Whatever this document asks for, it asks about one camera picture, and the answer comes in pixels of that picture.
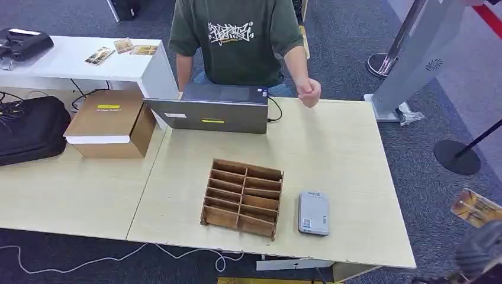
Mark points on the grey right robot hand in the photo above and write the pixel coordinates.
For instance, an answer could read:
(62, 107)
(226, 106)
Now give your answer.
(480, 255)

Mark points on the person's left hand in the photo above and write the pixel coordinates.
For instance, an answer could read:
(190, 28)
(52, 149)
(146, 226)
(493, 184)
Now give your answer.
(310, 92)

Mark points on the printed orange card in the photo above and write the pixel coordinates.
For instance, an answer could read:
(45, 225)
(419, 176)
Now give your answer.
(474, 207)

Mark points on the wooden chair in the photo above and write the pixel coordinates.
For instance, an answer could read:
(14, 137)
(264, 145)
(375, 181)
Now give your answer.
(305, 41)

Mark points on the chrome stanchion with round base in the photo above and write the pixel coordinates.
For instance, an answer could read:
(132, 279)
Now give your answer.
(386, 62)

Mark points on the person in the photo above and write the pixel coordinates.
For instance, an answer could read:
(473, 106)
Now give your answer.
(235, 55)

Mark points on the grey laptop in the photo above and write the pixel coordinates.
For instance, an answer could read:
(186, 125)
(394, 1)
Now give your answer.
(211, 113)

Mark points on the black stanchion with round base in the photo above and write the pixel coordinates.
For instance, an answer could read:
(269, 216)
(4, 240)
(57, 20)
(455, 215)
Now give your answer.
(457, 156)

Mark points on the clear plastic bag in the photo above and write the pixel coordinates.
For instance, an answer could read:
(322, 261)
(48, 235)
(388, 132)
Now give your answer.
(411, 114)

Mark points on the grey kiosk stand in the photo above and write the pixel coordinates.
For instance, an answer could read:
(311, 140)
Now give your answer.
(415, 62)

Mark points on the grey card reader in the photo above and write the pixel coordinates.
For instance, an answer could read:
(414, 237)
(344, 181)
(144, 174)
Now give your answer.
(313, 213)

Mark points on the wooden card box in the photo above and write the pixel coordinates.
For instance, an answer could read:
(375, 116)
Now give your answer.
(241, 200)

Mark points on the white desk crossbar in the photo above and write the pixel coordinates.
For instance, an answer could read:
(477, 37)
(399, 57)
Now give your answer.
(294, 265)

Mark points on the red barrier belt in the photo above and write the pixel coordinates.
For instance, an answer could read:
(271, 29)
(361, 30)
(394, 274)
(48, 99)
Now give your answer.
(490, 19)

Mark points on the brown cardboard box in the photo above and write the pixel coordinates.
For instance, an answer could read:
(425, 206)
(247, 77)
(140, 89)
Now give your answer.
(109, 117)

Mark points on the black case with white edge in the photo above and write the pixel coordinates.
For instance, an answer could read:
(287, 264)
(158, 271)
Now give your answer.
(125, 9)

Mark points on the white side table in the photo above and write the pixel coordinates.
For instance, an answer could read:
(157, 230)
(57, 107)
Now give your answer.
(74, 58)

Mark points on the black bag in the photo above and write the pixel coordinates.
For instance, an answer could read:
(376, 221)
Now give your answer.
(31, 131)

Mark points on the black device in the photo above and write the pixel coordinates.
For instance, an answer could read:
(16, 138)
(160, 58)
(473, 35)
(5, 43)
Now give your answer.
(25, 45)

